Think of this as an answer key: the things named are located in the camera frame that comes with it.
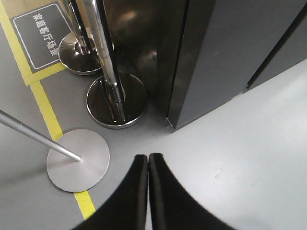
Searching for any grey floor sign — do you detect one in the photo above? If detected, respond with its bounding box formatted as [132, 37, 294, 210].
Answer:
[11, 1, 71, 72]

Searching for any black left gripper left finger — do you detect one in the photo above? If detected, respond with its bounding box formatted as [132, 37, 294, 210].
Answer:
[75, 155, 148, 230]

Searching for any chrome stanchion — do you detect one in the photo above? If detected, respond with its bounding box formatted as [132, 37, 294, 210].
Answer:
[59, 0, 102, 76]
[82, 0, 148, 129]

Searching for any silver sign stand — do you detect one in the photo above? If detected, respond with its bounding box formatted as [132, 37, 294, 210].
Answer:
[0, 111, 110, 193]

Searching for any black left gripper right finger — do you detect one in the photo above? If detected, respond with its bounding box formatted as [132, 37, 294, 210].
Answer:
[149, 153, 233, 230]

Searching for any chrome stanchion far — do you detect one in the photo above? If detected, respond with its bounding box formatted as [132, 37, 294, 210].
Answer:
[59, 0, 102, 76]

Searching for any dark grey fridge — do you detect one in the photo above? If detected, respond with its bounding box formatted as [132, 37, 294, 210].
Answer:
[104, 0, 307, 129]

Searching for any chrome stanchion near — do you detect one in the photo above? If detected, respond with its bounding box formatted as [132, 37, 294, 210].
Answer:
[82, 0, 148, 129]

